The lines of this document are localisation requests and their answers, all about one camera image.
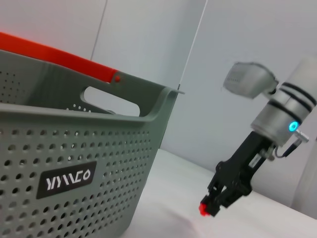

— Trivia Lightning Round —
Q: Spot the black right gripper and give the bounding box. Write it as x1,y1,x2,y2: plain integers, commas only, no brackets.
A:
202,131,273,217

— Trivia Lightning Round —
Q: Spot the small red toy brick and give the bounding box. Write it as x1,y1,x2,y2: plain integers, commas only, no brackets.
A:
199,202,211,216

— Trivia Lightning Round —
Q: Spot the grey-green perforated storage bin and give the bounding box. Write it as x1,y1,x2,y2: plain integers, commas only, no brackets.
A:
0,49,185,238

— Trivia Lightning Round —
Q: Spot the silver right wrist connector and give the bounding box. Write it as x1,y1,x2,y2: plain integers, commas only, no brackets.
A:
264,148,276,161

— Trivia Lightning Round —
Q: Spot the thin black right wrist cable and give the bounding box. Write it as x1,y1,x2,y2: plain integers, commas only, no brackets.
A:
274,141,302,158

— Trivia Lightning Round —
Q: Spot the silver right cable plug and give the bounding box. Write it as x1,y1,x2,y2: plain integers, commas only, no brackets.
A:
294,130,311,144

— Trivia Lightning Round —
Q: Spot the orange bin handle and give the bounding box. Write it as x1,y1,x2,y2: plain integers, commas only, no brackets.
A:
0,31,122,84

